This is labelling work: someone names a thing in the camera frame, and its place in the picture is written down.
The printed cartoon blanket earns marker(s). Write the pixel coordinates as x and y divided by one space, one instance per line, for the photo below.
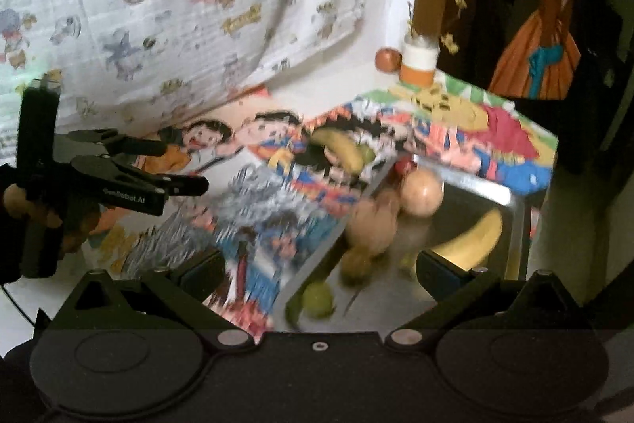
173 6

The yellow banana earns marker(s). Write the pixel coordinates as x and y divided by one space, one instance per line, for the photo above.
339 150
470 242

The metal tray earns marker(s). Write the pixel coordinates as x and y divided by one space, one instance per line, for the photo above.
475 190

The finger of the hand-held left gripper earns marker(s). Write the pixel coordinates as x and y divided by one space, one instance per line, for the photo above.
138 190
119 144

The small striped pepino melon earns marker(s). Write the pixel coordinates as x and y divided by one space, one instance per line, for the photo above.
422 192

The red apple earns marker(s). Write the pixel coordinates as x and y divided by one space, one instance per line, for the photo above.
388 59

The person's left hand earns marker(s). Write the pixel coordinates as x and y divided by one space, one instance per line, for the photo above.
74 229

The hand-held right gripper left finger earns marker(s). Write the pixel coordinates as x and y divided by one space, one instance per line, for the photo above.
198 270

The green grape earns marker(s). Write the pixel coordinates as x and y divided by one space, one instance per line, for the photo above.
318 299
368 153

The wall poster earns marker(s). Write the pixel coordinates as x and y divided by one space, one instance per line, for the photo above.
540 51

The colourful cartoon table mat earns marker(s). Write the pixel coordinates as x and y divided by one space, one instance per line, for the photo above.
307 205

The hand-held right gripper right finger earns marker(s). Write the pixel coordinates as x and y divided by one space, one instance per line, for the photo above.
437 275

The white and orange jar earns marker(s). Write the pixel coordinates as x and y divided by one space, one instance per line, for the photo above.
418 61

